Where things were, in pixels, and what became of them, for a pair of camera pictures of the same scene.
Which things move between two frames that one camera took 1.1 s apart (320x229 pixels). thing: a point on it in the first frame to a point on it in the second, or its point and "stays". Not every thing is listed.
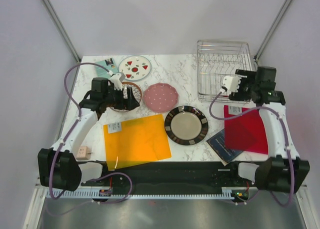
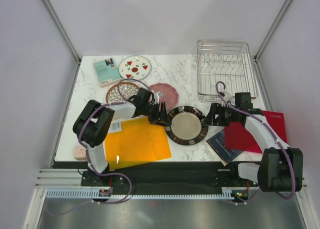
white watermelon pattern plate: (135, 67) stays
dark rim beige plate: (186, 125) stays
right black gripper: (238, 95) to (216, 108)
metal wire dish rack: (216, 59) stays
